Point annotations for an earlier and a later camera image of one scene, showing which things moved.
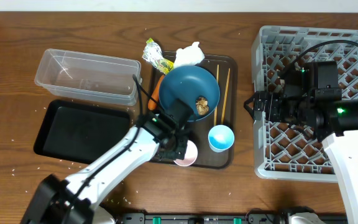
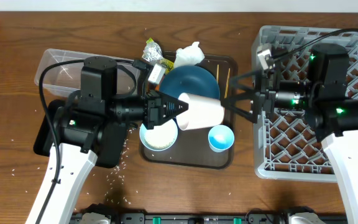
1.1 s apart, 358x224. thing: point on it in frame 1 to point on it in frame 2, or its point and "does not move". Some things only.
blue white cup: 220,137 does not move
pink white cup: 191,155 to 201,112
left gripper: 181,152 to 156,111
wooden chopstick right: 225,97 does not move
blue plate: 190,83 does not move
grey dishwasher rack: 286,152 does not move
